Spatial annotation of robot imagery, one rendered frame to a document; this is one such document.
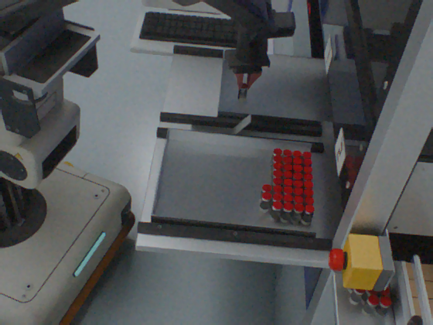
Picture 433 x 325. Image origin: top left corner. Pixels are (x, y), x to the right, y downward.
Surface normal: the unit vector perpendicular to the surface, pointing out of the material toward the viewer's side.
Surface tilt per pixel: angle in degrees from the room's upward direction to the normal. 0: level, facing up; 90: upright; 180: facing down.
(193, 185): 0
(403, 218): 90
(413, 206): 90
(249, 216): 0
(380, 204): 90
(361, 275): 90
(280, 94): 0
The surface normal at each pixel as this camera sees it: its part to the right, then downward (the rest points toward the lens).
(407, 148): -0.06, 0.73
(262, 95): 0.07, -0.68
